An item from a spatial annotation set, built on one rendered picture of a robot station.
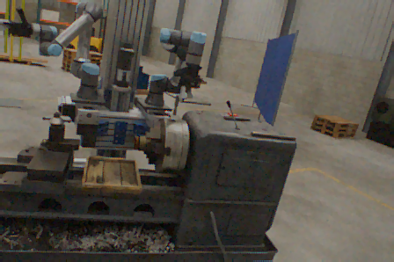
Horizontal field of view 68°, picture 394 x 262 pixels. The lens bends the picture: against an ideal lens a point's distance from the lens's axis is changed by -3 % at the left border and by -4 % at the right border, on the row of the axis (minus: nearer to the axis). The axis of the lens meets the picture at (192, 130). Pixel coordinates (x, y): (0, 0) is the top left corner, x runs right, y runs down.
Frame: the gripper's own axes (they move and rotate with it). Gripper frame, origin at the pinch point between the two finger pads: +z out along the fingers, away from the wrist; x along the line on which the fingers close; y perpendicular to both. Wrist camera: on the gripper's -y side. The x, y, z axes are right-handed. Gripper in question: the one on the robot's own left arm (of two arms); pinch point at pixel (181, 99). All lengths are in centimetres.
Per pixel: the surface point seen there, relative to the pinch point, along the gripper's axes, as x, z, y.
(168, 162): -9.0, 30.6, 9.2
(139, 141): -15.5, 26.4, -9.6
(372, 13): 1092, -186, -278
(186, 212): -1, 57, 22
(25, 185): -71, 44, -16
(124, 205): -27, 57, 2
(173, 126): -3.0, 14.2, 1.2
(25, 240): -70, 81, -20
